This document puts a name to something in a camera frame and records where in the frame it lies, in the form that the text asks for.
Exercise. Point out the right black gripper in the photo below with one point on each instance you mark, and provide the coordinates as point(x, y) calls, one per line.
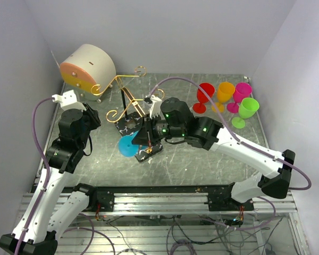
point(142, 137)

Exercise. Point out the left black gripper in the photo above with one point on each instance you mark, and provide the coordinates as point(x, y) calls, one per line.
point(92, 115)

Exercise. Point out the blue plastic wine glass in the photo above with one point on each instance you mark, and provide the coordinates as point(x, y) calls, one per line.
point(125, 146)

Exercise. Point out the red plastic wine glass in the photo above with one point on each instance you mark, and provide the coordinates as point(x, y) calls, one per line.
point(200, 107)

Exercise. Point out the orange plastic wine glass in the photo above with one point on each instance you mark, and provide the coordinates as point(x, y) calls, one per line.
point(224, 93)

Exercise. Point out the green plastic wine glass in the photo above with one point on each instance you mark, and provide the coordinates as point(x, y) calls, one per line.
point(248, 107)

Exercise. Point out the magenta plastic wine glass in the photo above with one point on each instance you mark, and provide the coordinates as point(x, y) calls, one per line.
point(242, 90)

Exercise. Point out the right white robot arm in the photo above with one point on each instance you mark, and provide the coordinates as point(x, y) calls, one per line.
point(177, 121)

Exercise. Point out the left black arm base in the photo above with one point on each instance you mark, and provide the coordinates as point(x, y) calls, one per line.
point(100, 200)

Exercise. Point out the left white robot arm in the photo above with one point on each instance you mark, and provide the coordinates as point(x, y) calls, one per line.
point(41, 226)

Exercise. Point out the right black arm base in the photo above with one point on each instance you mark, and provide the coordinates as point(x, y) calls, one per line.
point(219, 199)

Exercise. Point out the round beige drawer cabinet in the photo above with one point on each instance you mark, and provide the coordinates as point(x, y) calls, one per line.
point(89, 70)

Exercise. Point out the gold wire wine glass rack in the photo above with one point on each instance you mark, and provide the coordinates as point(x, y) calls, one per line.
point(130, 119)

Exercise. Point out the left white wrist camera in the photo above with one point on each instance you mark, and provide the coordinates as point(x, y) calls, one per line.
point(69, 100)

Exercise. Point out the aluminium rail frame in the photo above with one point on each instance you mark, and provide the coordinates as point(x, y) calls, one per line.
point(188, 223)

